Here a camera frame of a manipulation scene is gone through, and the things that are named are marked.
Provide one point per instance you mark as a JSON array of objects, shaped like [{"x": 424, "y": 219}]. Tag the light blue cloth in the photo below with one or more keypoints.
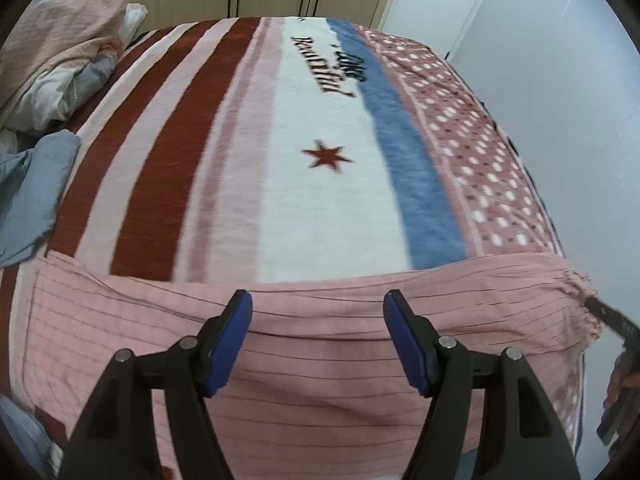
[{"x": 20, "y": 430}]

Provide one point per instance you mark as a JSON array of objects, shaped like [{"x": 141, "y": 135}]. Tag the pink striped pants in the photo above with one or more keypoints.
[{"x": 320, "y": 355}]

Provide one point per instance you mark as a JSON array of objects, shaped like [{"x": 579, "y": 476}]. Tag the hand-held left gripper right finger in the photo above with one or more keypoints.
[{"x": 407, "y": 342}]

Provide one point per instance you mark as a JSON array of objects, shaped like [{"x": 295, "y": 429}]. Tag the striped star blanket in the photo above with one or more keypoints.
[{"x": 310, "y": 195}]

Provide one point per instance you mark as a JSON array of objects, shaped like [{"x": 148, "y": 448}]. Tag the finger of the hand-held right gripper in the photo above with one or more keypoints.
[{"x": 614, "y": 317}]

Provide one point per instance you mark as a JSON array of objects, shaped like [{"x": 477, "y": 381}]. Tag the pink grey crumpled quilt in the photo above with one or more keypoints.
[{"x": 55, "y": 50}]

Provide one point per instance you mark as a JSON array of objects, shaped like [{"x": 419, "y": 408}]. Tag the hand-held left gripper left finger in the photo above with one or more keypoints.
[{"x": 231, "y": 332}]

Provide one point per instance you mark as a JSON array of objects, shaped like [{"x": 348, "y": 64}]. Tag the white door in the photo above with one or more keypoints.
[{"x": 430, "y": 5}]

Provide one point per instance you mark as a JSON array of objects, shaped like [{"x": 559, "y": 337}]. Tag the blue grey cloth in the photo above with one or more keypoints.
[{"x": 30, "y": 195}]

